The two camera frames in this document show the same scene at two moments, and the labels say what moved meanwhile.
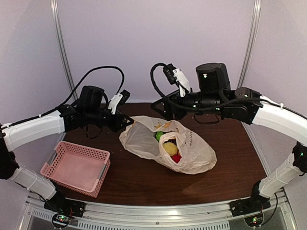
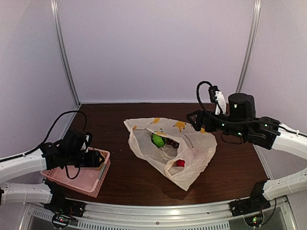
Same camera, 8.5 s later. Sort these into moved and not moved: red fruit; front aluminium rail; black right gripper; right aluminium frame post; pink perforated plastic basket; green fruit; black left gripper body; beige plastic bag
Moved: black right gripper; green fruit; black left gripper body; red fruit; beige plastic bag
Not moved: pink perforated plastic basket; front aluminium rail; right aluminium frame post
